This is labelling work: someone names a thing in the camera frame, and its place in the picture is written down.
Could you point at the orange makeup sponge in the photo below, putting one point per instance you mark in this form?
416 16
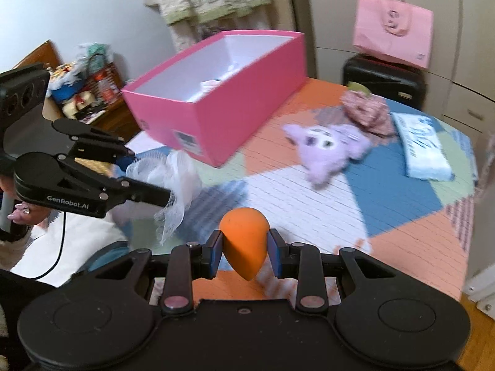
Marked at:
243 239

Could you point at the wooden cabinet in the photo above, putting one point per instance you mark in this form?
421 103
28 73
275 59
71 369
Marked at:
42 54

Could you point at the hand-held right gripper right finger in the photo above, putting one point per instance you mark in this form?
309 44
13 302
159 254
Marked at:
276 253

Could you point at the black suitcase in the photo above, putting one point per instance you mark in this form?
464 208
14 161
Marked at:
386 81

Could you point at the white lace cloth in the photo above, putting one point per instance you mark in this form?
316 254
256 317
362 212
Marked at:
181 177

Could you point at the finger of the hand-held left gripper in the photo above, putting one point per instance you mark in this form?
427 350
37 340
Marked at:
143 193
96 143

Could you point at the person's white shirt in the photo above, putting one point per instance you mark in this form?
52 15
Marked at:
85 235

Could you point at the green soft toy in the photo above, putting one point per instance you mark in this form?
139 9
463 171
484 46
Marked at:
357 87

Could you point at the cream fluffy pants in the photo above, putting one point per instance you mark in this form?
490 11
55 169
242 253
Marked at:
189 34

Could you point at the purple plush toy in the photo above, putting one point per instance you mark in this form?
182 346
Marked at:
328 150

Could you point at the white paper sheet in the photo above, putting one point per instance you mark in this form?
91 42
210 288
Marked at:
143 145

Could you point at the pile of assorted packets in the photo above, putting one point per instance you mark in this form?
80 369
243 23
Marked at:
89 81

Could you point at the pink tote bag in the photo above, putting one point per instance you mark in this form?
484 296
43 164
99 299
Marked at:
390 31

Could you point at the patchwork tablecloth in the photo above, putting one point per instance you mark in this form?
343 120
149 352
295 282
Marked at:
386 208

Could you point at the person's left hand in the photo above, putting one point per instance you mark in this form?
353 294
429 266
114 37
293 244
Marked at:
23 213

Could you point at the floral scrunchie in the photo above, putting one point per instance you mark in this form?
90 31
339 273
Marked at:
367 112

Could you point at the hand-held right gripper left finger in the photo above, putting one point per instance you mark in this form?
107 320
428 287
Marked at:
214 253

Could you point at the beige wardrobe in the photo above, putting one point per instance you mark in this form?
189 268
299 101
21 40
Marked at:
456 65

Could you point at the pink cardboard box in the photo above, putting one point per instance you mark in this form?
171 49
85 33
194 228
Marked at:
239 96

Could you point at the wet wipes pack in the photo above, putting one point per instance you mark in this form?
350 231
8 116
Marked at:
421 147

